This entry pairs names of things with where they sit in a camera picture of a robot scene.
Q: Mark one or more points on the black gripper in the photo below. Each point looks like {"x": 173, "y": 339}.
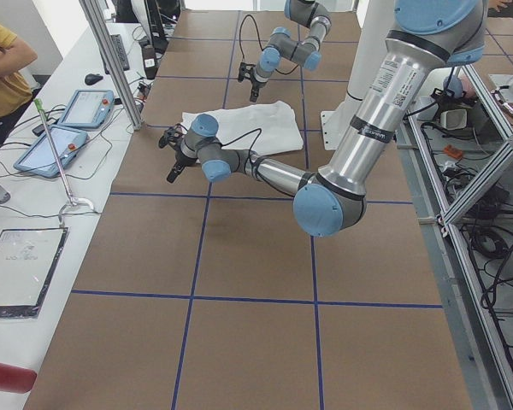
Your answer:
{"x": 179, "y": 160}
{"x": 255, "y": 82}

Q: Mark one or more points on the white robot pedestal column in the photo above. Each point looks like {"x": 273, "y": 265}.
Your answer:
{"x": 377, "y": 21}

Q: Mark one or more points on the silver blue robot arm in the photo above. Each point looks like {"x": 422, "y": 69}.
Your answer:
{"x": 305, "y": 54}
{"x": 420, "y": 36}

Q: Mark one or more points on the blue teach pendant far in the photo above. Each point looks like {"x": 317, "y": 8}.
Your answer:
{"x": 87, "y": 109}

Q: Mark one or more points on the aluminium frame post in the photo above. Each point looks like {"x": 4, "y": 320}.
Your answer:
{"x": 94, "y": 16}

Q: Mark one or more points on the black keyboard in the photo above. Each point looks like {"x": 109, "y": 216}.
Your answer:
{"x": 120, "y": 51}

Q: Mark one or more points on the red bottle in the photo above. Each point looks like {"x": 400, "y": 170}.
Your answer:
{"x": 14, "y": 379}

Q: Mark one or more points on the white long-sleeve printed shirt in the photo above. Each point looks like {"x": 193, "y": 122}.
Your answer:
{"x": 267, "y": 129}

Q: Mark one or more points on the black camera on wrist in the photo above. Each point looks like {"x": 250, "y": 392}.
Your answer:
{"x": 172, "y": 136}

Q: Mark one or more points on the black computer mouse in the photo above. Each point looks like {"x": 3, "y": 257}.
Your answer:
{"x": 92, "y": 78}

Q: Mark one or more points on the blue teach pendant near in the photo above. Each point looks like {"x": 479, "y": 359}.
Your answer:
{"x": 39, "y": 158}

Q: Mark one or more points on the man in yellow shirt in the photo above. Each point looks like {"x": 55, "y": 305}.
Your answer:
{"x": 15, "y": 93}

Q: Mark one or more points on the blue teach pendant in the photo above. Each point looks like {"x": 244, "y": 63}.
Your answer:
{"x": 87, "y": 109}
{"x": 39, "y": 158}

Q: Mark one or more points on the metal reacher stick green handle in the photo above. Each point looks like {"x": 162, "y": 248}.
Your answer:
{"x": 73, "y": 201}

